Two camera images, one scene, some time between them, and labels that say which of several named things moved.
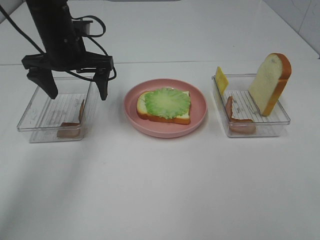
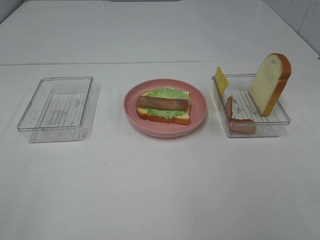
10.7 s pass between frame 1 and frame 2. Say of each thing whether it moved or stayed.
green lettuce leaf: stayed
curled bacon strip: stayed
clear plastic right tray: stayed
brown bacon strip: moved
